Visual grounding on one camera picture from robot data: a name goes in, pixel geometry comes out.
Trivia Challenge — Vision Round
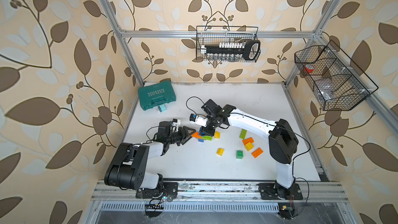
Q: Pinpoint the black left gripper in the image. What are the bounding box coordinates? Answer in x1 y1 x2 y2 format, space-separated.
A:
165 126 195 146

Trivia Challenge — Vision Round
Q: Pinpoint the lime green lego brick long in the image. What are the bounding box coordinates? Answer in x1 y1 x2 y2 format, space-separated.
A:
200 136 212 141

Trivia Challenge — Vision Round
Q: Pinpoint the orange lego brick long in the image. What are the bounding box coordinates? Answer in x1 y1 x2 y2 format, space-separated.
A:
191 132 203 139

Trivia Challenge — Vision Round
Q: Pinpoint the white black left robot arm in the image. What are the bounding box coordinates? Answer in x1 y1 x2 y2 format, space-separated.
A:
104 121 196 192

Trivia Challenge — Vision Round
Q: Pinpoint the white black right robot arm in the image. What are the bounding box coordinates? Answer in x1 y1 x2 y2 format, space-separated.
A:
190 109 299 189

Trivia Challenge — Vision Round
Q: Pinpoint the yellow lego brick centre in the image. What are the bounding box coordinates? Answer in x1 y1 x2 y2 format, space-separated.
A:
216 148 224 157

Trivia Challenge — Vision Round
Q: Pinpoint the lime green lego brick small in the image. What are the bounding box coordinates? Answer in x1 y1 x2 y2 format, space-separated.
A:
239 129 247 140

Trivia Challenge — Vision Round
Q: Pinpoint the orange lego brick right upper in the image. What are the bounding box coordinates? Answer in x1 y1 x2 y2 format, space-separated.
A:
243 138 254 145

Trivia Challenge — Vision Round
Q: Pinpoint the green lego brick square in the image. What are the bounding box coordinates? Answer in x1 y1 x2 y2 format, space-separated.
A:
236 150 244 159

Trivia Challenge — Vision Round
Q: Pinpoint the yellow lego brick right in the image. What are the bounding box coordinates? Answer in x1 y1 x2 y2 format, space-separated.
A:
245 142 254 151

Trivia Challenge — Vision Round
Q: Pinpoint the orange lego brick right lower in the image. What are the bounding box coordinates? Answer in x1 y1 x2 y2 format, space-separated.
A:
251 148 263 158

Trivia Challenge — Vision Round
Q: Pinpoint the small teal white box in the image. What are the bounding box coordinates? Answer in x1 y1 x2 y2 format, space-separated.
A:
157 104 167 113

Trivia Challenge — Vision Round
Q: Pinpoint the green plastic tool case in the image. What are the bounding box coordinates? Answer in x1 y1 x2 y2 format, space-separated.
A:
138 80 176 111

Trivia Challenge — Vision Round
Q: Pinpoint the small electronics board left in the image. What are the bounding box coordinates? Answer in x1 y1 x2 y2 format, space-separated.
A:
145 203 164 218

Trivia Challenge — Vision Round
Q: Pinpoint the small electronics board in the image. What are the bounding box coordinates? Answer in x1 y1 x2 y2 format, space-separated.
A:
145 203 164 218
278 203 296 220

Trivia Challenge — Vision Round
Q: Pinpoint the small electronics board right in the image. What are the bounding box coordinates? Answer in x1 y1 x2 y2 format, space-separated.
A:
278 203 296 220

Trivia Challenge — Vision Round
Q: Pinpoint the red tape roll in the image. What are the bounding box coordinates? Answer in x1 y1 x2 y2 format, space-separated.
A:
304 64 315 74

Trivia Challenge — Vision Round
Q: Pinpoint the clear plastic bag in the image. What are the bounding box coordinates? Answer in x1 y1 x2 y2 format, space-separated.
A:
314 78 335 100

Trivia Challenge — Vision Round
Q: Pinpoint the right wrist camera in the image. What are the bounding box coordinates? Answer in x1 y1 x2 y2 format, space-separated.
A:
189 99 236 123

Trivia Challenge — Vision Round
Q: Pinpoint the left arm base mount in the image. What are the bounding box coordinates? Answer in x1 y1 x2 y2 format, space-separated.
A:
136 182 178 201

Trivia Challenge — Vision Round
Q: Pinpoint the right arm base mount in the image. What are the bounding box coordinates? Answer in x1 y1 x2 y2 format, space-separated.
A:
258 182 304 200

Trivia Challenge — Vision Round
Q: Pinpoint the black wire basket back wall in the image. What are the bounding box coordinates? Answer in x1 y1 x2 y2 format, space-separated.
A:
195 26 261 63

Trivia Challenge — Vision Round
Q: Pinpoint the black wire basket wall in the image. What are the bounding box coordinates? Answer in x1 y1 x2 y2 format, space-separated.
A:
195 26 261 63
294 40 379 111

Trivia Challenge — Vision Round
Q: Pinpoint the black white socket set rail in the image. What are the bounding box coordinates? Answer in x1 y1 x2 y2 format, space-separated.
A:
199 39 261 62

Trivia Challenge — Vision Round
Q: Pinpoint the aluminium frame back crossbar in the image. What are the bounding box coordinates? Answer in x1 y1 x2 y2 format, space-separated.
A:
120 29 317 39

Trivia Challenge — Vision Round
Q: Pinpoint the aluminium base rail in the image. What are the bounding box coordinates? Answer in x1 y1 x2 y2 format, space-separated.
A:
90 178 349 204

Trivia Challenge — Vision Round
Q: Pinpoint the black wire basket right wall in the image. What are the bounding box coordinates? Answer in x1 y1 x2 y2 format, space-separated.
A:
294 40 379 111

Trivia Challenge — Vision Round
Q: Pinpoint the aluminium frame corner post left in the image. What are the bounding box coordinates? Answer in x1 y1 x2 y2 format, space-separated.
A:
99 0 145 87

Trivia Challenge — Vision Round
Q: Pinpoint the aluminium frame corner post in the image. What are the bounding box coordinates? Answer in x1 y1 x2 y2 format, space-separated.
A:
99 0 145 87
284 0 358 88

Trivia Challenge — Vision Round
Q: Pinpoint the aluminium frame corner post right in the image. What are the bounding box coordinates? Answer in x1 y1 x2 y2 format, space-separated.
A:
284 0 358 88

